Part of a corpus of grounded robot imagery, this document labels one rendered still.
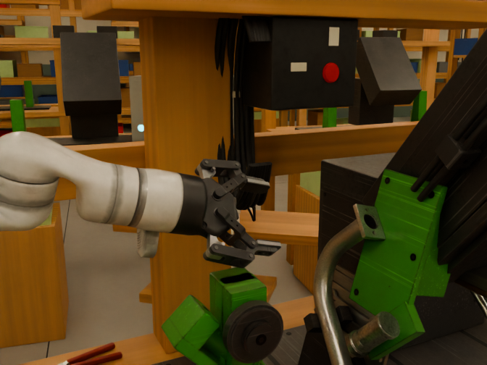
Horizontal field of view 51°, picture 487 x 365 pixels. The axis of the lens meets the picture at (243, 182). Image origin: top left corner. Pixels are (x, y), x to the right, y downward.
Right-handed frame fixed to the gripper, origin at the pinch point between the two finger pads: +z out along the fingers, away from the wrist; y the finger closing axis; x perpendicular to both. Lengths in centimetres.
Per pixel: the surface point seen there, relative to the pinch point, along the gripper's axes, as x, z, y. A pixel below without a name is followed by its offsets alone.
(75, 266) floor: 291, 37, 122
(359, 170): 3.7, 24.1, 14.8
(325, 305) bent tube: 10.7, 15.3, -8.1
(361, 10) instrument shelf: -13.4, 16.9, 34.8
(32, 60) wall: 701, 30, 716
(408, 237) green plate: -6.4, 18.3, -4.2
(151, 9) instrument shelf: -6.1, -17.9, 27.2
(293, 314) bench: 41, 31, 1
